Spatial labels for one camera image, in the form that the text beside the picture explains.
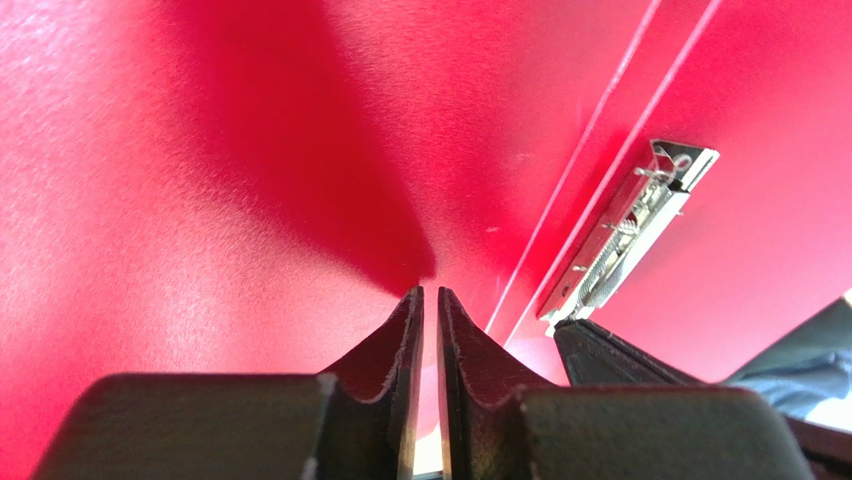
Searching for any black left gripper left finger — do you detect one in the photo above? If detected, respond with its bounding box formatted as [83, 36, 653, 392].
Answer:
[34, 287, 424, 479]

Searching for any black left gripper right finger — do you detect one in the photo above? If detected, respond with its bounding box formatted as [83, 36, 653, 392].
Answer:
[437, 287, 812, 479]

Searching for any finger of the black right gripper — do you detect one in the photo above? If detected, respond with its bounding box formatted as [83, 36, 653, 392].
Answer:
[553, 319, 703, 386]

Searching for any metal folder clip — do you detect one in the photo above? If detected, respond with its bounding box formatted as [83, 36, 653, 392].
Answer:
[539, 139, 720, 337]

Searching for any red plastic folder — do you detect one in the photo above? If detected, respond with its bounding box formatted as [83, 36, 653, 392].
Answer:
[1, 1, 851, 479]

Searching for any dark blue folded cloth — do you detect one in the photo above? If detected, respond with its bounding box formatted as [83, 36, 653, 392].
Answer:
[723, 292, 851, 420]

